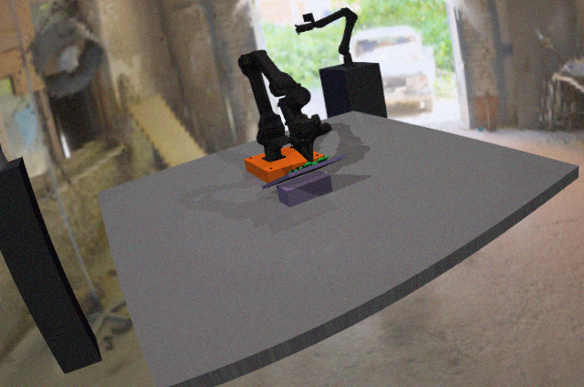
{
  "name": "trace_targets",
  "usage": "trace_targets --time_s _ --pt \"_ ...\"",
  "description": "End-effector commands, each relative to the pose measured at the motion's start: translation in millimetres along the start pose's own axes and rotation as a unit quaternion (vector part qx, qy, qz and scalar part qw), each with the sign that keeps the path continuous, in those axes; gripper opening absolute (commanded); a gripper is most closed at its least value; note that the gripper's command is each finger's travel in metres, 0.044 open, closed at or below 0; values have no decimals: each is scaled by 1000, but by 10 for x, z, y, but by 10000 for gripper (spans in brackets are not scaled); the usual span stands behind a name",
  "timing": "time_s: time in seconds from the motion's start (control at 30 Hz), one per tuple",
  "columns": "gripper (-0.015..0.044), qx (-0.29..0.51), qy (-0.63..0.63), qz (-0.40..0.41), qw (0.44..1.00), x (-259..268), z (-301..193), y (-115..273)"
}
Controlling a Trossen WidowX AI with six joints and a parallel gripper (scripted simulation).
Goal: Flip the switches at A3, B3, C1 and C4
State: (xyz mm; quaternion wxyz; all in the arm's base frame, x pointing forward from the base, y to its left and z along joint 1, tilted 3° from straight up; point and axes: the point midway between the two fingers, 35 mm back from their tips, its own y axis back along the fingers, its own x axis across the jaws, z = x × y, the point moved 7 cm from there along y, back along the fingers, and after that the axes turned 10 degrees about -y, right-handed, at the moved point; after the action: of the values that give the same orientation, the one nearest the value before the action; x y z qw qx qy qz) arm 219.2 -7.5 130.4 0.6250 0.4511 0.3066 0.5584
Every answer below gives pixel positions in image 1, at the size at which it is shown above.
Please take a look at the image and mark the purple switch panel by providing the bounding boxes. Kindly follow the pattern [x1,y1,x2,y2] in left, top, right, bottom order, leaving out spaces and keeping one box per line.
[262,153,346,207]

